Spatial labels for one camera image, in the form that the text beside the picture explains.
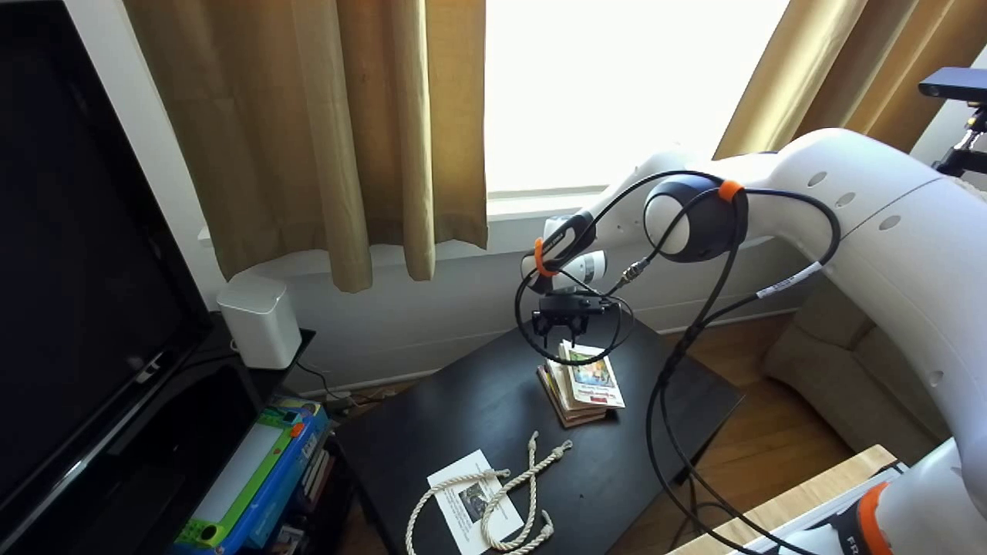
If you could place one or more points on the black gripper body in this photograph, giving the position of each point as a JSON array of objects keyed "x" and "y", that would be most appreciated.
[{"x": 564, "y": 313}]

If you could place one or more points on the Boxcar Children paperback book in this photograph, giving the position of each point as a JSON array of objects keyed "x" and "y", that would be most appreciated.
[{"x": 596, "y": 383}]

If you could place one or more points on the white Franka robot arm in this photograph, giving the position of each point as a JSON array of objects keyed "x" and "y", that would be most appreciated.
[{"x": 883, "y": 227}]

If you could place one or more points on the stack of books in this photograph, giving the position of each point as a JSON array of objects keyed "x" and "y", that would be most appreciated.
[{"x": 243, "y": 473}]

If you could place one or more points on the black low table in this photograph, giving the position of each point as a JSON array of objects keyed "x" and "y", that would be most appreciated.
[{"x": 483, "y": 403}]

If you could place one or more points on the white radiator cover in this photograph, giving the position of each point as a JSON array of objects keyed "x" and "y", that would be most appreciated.
[{"x": 433, "y": 308}]

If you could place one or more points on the bright window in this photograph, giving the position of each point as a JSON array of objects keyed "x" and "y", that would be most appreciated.
[{"x": 618, "y": 93}]

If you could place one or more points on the beige armchair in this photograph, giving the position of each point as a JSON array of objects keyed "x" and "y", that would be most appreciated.
[{"x": 821, "y": 379}]

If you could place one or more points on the light wooden board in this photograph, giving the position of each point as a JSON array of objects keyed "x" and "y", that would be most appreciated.
[{"x": 783, "y": 511}]

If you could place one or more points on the dark red game box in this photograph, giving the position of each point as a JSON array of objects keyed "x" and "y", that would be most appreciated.
[{"x": 314, "y": 483}]

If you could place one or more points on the blue game box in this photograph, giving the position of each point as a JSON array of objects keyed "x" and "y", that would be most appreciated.
[{"x": 294, "y": 467}]

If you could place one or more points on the white speaker box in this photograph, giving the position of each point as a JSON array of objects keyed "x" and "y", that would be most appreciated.
[{"x": 264, "y": 325}]

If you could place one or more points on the wide tan curtain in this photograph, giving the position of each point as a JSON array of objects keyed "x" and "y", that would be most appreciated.
[{"x": 309, "y": 123}]

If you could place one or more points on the black television stand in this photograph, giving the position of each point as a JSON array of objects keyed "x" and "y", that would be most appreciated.
[{"x": 186, "y": 432}]

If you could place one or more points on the black flat television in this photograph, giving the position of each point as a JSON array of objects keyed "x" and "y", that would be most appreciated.
[{"x": 73, "y": 257}]

